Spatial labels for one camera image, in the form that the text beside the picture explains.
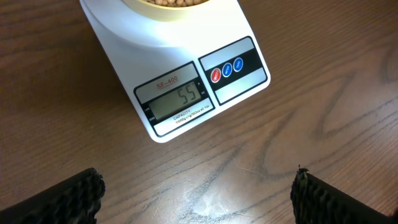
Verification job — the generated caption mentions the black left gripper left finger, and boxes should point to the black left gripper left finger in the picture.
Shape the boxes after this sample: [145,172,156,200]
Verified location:
[1,168,106,224]

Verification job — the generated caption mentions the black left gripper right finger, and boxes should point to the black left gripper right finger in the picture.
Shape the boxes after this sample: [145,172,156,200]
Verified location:
[290,168,397,224]

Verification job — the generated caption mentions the white kitchen scale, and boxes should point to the white kitchen scale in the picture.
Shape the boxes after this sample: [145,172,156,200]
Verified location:
[81,0,271,142]

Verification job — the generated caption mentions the yellow bowl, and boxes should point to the yellow bowl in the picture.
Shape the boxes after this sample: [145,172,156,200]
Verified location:
[123,0,218,22]

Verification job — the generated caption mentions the soybeans in bowl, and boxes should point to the soybeans in bowl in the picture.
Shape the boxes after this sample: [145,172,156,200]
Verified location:
[145,0,207,7]

